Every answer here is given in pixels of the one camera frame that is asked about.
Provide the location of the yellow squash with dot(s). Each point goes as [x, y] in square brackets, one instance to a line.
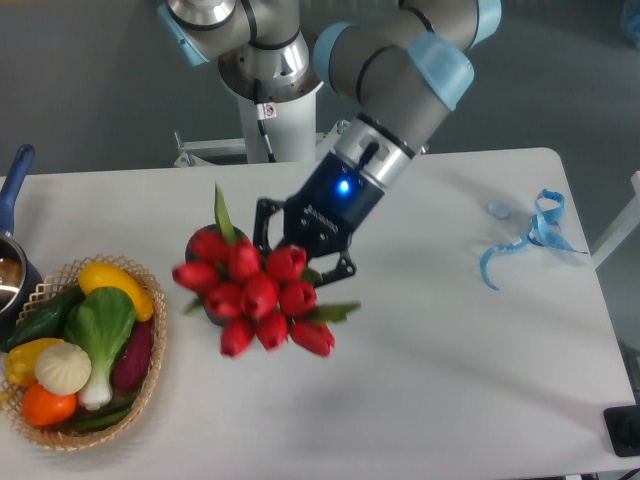
[102, 275]

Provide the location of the blue ribbon strip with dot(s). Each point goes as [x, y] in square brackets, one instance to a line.
[544, 231]

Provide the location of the purple sweet potato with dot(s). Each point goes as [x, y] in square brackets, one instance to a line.
[132, 366]

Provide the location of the blue handled saucepan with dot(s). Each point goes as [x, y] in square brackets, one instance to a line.
[19, 276]

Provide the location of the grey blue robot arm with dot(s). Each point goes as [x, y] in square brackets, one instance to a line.
[407, 74]

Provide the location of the red tulip bouquet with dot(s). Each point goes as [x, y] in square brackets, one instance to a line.
[257, 295]

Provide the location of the green bok choy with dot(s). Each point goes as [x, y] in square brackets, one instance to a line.
[101, 326]

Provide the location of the green cucumber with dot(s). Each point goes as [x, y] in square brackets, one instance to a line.
[46, 321]

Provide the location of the yellow bell pepper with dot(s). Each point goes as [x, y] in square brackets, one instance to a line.
[20, 362]

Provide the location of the dark green vegetable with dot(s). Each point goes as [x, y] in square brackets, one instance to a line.
[103, 418]

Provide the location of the small pale blue cap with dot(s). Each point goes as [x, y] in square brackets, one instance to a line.
[499, 209]

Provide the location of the black device at edge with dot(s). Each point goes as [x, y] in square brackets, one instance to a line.
[622, 424]

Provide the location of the white steamed bun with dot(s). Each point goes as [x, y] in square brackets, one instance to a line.
[63, 369]

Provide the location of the white frame at right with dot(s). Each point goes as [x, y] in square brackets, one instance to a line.
[619, 229]

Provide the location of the woven bamboo basket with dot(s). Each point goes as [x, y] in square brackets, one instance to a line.
[62, 437]

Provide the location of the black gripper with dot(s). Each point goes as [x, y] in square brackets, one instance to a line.
[322, 216]

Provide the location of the orange fruit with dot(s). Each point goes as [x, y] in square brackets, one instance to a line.
[42, 408]

